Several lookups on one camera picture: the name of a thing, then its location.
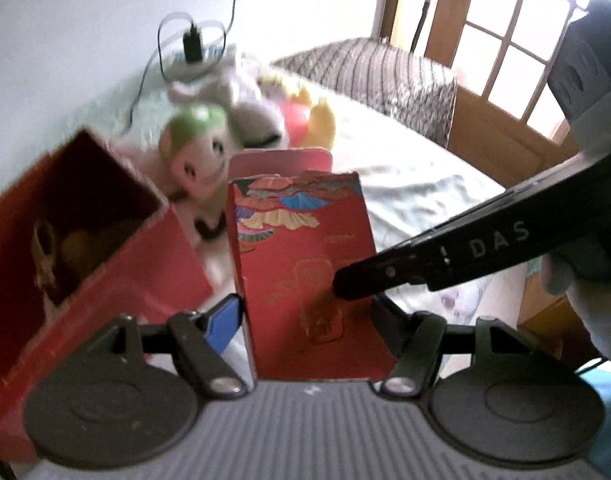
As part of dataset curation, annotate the striped grey pillow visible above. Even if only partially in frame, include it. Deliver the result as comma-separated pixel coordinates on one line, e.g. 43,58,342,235
273,38,457,148

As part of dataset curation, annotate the white power strip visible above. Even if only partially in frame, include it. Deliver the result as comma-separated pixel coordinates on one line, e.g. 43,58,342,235
162,46,237,81

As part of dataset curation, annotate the black charging cable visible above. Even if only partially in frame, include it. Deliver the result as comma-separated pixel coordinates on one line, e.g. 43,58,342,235
128,0,240,129

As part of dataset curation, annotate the green mushroom plush toy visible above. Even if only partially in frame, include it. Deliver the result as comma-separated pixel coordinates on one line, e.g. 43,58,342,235
159,103,240,244

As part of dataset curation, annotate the black charger plug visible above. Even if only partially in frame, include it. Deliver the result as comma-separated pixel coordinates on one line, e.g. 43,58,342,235
183,23,204,64

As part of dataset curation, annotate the brown wooden ball massager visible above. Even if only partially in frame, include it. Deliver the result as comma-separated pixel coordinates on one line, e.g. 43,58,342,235
60,231,106,281

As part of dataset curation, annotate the yellow plush toy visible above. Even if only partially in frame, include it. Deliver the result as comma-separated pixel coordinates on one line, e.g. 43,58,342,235
257,75,336,151

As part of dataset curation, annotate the wooden window frame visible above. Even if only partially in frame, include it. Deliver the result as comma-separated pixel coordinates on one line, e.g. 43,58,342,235
378,0,590,186

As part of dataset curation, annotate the large red cardboard box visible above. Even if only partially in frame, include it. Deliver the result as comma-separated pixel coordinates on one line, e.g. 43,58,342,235
0,130,214,462

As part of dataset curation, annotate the small red patterned gift box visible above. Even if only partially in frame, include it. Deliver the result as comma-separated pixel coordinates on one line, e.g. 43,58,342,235
226,148,394,380

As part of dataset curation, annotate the white bunny plush toy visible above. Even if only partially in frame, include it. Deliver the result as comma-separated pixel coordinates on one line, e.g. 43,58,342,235
168,52,289,148

